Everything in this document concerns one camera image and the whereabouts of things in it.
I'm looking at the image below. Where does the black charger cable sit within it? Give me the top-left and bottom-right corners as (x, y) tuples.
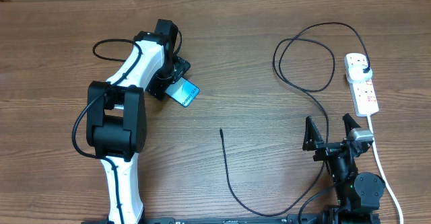
(219, 22), (372, 217)

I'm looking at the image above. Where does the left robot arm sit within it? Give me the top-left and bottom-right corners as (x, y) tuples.
(81, 19), (199, 223)

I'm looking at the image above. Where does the white charger plug adapter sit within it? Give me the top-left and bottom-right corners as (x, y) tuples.
(346, 65), (373, 83)

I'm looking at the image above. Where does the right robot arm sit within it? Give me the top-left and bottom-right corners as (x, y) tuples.
(297, 114), (386, 224)

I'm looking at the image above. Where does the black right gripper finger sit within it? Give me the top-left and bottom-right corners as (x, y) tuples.
(302, 116), (324, 151)
(342, 113), (361, 137)

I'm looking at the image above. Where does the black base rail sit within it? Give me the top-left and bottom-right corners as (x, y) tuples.
(80, 213), (381, 224)

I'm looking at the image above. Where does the blue-screen smartphone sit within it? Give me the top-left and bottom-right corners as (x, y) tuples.
(165, 77), (199, 108)

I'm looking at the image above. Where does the white power strip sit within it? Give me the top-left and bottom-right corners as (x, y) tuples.
(344, 53), (379, 117)

